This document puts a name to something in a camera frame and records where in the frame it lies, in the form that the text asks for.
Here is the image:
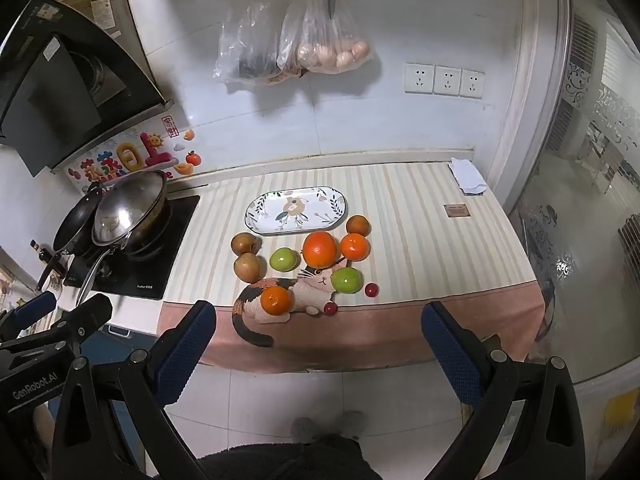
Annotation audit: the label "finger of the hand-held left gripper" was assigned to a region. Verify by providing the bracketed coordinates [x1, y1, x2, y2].
[30, 294, 113, 346]
[0, 290, 58, 333]

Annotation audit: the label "steel wok lid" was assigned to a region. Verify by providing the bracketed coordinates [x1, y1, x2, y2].
[92, 170, 168, 247]

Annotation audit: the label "striped cat print tablecloth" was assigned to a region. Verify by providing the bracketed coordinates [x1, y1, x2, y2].
[156, 160, 548, 373]

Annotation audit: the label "person's dark clothing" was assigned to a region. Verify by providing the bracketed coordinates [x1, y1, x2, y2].
[195, 432, 441, 480]

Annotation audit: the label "black frying pan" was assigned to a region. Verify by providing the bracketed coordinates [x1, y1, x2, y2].
[35, 182, 108, 293]

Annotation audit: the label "clear plastic bag dark contents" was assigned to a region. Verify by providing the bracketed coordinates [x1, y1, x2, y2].
[214, 0, 286, 85]

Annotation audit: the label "green apple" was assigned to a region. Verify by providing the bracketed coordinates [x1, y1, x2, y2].
[269, 247, 301, 272]
[330, 266, 363, 295]

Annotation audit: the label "black range hood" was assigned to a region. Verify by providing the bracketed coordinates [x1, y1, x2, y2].
[0, 0, 176, 178]

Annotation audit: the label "colourful wall stickers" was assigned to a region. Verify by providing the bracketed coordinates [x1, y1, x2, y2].
[67, 115, 203, 196]

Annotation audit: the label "steel wok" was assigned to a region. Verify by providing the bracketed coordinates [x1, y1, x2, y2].
[75, 195, 173, 308]

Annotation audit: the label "clear plastic bag of eggs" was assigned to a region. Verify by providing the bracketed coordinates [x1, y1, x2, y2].
[277, 0, 375, 81]

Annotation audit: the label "white wall socket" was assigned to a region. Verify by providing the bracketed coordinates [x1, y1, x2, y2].
[404, 62, 434, 95]
[433, 65, 462, 97]
[460, 68, 486, 99]

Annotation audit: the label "small orange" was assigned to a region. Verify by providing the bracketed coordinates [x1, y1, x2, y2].
[340, 233, 371, 262]
[260, 286, 293, 317]

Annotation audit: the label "black induction cooktop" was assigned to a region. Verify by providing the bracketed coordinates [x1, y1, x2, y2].
[62, 194, 201, 301]

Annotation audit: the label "large red-orange tomato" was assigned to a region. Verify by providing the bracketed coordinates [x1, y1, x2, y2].
[302, 231, 339, 269]

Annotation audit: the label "blue base cabinet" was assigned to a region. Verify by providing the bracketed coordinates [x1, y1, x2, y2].
[47, 320, 166, 480]

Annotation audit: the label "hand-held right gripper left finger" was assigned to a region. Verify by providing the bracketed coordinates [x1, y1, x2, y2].
[50, 300, 218, 480]

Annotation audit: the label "white folded cloth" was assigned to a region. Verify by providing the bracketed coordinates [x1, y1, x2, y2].
[447, 156, 488, 196]

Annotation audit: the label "dark sauce bottle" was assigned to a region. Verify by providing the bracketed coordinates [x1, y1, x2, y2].
[30, 239, 56, 267]

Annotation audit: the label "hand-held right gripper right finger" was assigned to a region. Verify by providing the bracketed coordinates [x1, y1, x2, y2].
[421, 301, 586, 480]

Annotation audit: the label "floral oval ceramic plate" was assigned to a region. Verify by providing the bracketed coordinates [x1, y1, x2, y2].
[244, 186, 349, 236]

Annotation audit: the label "pile of brown eggs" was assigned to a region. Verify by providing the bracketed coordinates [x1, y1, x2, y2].
[297, 40, 371, 71]

